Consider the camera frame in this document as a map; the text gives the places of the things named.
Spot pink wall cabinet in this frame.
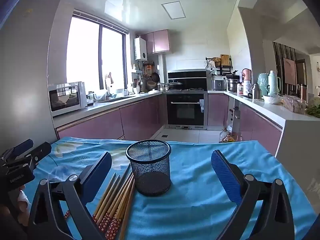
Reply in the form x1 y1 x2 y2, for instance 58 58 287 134
140 29 170 54

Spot clear plastic container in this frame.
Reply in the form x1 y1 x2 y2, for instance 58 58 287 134
282 96 307 115

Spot silver rice cooker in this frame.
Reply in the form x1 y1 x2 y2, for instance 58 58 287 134
211 76 227 91

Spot square ceiling light panel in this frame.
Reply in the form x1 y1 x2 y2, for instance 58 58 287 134
161 2 186 20

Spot green leafy vegetables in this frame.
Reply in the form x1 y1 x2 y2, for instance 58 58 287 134
306 104 320 118

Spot black mesh holder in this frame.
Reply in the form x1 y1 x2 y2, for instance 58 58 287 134
125 140 172 197

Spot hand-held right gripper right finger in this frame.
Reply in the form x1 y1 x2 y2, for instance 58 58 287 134
211 150 295 240

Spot blue floral tablecloth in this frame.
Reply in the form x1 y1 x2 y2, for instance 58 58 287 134
24 136 318 240

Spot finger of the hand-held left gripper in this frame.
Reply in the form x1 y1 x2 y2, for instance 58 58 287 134
10 139 34 158
25 142 52 166

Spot steel stock pot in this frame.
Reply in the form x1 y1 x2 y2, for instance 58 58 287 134
226 74 240 93

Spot framed wall picture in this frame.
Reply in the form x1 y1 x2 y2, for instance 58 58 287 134
283 57 297 85

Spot kitchen window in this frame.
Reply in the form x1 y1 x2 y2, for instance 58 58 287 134
66 10 129 90

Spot black countertop rack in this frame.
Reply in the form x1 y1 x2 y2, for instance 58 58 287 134
205 54 233 77

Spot white microwave oven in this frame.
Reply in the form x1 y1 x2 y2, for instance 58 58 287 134
47 81 88 117

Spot black built-in oven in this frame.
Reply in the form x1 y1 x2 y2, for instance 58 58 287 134
166 93 205 126

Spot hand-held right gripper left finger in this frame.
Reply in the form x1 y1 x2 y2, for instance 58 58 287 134
27 151 112 240

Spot dark wok with lid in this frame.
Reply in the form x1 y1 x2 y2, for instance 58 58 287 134
165 79 183 90

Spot white bowl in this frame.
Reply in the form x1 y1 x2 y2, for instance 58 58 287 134
262 94 282 105

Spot pink base cabinet run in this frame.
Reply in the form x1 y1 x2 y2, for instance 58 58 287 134
55 96 167 140
207 92 284 155

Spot white water heater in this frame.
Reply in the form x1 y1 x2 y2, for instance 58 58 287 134
134 37 148 61

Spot black range hood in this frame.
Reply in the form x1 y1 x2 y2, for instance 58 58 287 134
167 69 208 90

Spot pink kettle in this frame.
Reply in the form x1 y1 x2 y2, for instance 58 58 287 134
241 68 252 82

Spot grey refrigerator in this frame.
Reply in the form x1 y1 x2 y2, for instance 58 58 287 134
0 0 66 160

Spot bundle of wooden chopsticks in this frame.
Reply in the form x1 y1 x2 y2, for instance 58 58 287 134
64 164 137 240

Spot amber cooking oil bottle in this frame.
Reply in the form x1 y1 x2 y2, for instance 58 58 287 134
222 132 237 143

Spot mint green thermos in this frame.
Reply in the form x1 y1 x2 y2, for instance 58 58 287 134
268 70 282 97

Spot white kitchen countertop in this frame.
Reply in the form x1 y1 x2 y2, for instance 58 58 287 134
51 90 320 128

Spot steel flask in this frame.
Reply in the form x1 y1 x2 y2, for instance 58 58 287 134
251 83 262 100

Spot white knife holder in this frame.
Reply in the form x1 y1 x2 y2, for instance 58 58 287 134
229 106 240 133

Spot person's left hand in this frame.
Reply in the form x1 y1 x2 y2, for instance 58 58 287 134
10 185 31 215

